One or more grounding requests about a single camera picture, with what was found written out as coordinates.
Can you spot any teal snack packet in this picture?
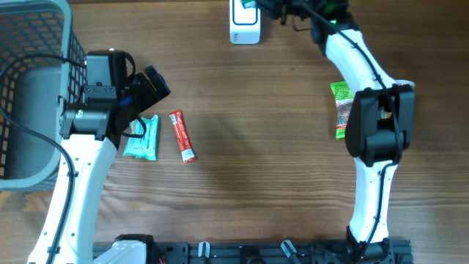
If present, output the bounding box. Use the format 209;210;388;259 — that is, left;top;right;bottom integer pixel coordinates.
123;115;160;161

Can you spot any red snack bar wrapper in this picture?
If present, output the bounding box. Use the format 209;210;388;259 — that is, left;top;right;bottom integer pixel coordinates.
169;109;196;163

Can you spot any green haribo candy bag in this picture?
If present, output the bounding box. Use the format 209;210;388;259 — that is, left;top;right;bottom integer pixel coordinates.
330;81;354;139

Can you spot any cup noodles container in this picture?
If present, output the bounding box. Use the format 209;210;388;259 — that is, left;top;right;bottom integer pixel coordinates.
395;79;416;89

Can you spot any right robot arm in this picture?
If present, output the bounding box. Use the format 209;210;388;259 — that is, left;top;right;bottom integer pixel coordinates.
256;0;415;263

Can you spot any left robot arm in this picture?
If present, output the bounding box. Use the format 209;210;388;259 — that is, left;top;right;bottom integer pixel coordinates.
28;51;171;263

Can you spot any white barcode scanner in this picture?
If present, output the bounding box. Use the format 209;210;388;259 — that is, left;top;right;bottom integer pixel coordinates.
229;0;261;45

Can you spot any grey plastic shopping basket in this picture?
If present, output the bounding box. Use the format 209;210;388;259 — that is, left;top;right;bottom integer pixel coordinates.
1;0;86;192

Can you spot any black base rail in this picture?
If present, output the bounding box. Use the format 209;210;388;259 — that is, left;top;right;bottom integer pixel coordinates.
91;240;414;264

